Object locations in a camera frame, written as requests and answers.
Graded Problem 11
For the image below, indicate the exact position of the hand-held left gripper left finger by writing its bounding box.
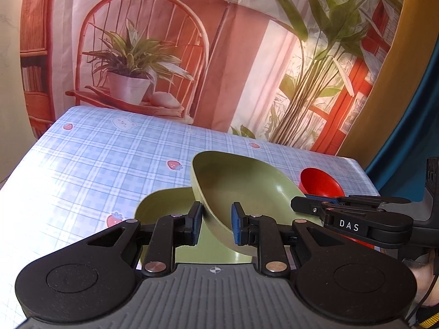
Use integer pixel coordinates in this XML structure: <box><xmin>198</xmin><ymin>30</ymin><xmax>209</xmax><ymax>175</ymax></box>
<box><xmin>87</xmin><ymin>201</ymin><xmax>203</xmax><ymax>278</ymax></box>

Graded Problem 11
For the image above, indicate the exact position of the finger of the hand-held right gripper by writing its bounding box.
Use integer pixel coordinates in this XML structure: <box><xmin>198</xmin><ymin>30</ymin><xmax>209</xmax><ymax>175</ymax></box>
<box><xmin>290</xmin><ymin>195</ymin><xmax>413</xmax><ymax>215</ymax></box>
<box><xmin>320</xmin><ymin>207</ymin><xmax>414</xmax><ymax>248</ymax></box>

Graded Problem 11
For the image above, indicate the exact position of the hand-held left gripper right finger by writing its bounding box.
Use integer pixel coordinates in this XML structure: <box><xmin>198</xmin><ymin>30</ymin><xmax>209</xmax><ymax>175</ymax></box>
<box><xmin>231</xmin><ymin>202</ymin><xmax>344</xmax><ymax>278</ymax></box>

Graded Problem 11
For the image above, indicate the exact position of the shallow green plate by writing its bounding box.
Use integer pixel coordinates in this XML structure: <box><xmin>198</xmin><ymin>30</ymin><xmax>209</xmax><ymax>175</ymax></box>
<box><xmin>134</xmin><ymin>187</ymin><xmax>255</xmax><ymax>265</ymax></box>

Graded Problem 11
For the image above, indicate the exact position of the red bowl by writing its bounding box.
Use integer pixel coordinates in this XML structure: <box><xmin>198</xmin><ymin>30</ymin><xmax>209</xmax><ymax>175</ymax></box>
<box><xmin>297</xmin><ymin>168</ymin><xmax>375</xmax><ymax>248</ymax></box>

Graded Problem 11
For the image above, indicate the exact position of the deep green bowl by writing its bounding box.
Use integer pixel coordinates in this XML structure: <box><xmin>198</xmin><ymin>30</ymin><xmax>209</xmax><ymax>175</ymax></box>
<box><xmin>191</xmin><ymin>150</ymin><xmax>323</xmax><ymax>258</ymax></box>

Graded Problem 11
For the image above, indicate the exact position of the person's right hand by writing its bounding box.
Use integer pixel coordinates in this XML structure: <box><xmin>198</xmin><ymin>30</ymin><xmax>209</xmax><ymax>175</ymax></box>
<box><xmin>410</xmin><ymin>260</ymin><xmax>439</xmax><ymax>306</ymax></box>

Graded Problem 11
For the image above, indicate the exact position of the blue curtain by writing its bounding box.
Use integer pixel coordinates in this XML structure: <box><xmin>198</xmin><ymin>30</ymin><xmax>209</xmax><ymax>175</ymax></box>
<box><xmin>364</xmin><ymin>14</ymin><xmax>439</xmax><ymax>209</ymax></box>

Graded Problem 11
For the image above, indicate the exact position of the blue plaid tablecloth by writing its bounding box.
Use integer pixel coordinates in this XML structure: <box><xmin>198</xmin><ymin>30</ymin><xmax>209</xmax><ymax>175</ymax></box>
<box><xmin>0</xmin><ymin>105</ymin><xmax>380</xmax><ymax>328</ymax></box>

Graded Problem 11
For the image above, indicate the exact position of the yellow curtain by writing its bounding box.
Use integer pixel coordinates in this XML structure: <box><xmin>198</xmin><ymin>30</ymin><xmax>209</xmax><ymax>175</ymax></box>
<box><xmin>335</xmin><ymin>0</ymin><xmax>430</xmax><ymax>176</ymax></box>

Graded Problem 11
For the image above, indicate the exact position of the black cable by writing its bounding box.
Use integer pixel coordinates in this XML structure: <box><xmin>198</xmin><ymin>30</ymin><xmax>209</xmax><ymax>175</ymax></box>
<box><xmin>407</xmin><ymin>274</ymin><xmax>439</xmax><ymax>329</ymax></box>

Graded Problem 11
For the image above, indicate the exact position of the printed wall cloth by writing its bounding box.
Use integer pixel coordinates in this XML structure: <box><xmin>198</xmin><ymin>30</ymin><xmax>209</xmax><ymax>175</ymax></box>
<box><xmin>19</xmin><ymin>0</ymin><xmax>410</xmax><ymax>156</ymax></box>

